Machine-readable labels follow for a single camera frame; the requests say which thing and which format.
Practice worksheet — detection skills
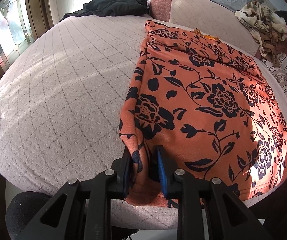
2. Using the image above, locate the stained glass wooden door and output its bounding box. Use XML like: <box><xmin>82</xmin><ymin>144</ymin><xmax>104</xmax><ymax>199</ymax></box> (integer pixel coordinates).
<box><xmin>0</xmin><ymin>0</ymin><xmax>52</xmax><ymax>106</ymax></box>

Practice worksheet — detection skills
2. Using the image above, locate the pink quilted mattress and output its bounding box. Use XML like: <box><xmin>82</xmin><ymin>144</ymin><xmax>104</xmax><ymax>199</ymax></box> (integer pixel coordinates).
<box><xmin>0</xmin><ymin>15</ymin><xmax>287</xmax><ymax>235</ymax></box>

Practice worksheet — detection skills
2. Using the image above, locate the black garment on bed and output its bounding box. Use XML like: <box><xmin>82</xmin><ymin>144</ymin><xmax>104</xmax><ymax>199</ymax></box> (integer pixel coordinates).
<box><xmin>60</xmin><ymin>0</ymin><xmax>148</xmax><ymax>22</ymax></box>

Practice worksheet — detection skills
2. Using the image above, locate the orange black floral garment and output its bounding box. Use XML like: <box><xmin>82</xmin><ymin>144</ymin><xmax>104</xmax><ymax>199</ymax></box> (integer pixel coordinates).
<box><xmin>119</xmin><ymin>20</ymin><xmax>287</xmax><ymax>206</ymax></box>

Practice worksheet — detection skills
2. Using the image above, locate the pink padded headboard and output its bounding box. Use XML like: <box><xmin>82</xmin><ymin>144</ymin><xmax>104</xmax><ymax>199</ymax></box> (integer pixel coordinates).
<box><xmin>150</xmin><ymin>0</ymin><xmax>260</xmax><ymax>58</ymax></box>

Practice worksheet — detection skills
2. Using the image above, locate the brown cream patterned blanket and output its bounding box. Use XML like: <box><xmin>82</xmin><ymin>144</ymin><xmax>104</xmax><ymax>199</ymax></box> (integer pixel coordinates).
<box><xmin>235</xmin><ymin>0</ymin><xmax>287</xmax><ymax>66</ymax></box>

